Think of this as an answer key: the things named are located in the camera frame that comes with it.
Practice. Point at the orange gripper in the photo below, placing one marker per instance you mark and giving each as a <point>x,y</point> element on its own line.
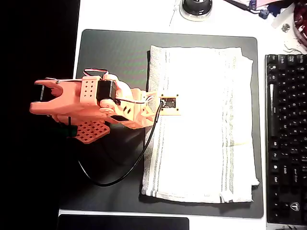
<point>145,114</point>

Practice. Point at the white striped towel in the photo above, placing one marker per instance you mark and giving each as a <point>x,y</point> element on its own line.
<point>196,148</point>

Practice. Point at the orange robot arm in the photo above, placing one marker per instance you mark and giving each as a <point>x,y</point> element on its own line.
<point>72,100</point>

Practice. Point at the black desk mat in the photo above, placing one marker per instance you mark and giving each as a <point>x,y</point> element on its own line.
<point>115,52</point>

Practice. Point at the green clamp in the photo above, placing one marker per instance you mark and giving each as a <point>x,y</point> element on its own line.
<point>70,131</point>

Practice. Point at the black tablet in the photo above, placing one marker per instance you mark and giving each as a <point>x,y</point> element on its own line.
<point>120,224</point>

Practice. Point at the round black clear stand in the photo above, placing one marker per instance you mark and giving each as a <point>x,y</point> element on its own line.
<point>195,9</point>

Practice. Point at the black keyboard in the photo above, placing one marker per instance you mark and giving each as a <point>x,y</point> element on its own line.
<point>287,119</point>

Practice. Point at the small blue object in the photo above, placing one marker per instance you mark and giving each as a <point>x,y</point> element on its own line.
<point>263,14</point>

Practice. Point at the pink paper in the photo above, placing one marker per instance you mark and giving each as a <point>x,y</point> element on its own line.
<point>261,2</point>

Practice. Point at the white plastic strip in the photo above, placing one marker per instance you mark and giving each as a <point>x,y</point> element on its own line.
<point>279,21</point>

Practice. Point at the small metal nut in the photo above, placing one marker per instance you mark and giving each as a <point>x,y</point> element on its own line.
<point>285,27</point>

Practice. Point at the dark blue object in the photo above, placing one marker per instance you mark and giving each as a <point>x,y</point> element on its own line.
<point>275,9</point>

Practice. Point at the dark red bowl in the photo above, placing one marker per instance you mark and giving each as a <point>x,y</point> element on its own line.
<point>301,14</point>

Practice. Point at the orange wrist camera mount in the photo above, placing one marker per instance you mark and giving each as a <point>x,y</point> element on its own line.
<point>177,111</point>

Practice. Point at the orange perforated base plate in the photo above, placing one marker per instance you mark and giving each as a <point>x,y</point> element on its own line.
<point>92,133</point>

